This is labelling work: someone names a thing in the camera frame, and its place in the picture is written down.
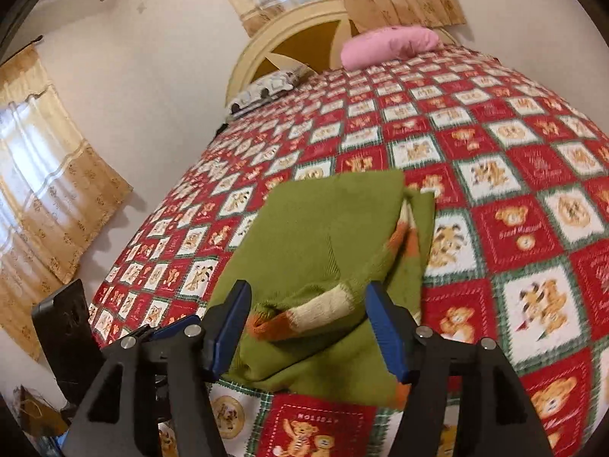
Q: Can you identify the green orange cream striped sweater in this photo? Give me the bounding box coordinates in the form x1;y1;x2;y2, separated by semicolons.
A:
210;169;435;407

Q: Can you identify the beige side window curtain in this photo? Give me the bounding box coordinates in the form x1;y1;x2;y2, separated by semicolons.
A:
0;45;132;359

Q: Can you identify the red teddy bear patchwork bedspread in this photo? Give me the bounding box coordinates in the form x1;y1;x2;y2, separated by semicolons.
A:
90;46;608;456

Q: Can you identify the white car print pillow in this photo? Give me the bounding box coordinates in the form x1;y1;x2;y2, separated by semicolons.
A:
226;65;314;121

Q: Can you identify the cream and brown headboard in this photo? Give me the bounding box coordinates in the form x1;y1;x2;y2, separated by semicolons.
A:
224;0;461;105

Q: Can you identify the pink pillow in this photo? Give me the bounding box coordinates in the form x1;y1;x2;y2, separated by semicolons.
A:
341;26;442;71

